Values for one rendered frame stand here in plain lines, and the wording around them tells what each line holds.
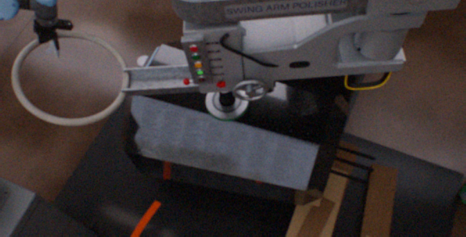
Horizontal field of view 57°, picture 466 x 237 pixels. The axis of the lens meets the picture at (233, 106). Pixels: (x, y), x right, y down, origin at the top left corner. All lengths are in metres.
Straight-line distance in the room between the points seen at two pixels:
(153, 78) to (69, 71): 1.73
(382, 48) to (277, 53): 0.41
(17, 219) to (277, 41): 1.43
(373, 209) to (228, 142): 1.08
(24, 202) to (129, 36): 1.87
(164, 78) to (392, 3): 1.04
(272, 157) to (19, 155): 1.98
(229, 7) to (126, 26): 2.40
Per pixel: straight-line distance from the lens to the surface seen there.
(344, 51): 1.86
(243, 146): 2.17
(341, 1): 1.49
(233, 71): 1.74
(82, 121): 1.91
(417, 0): 1.55
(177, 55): 2.40
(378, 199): 2.85
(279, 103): 2.18
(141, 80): 2.04
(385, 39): 1.73
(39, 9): 1.95
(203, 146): 2.24
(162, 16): 3.77
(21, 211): 2.27
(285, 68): 1.77
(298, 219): 2.63
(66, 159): 3.30
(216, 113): 2.11
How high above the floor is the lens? 2.74
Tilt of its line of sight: 60 degrees down
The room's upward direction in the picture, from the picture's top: 9 degrees counter-clockwise
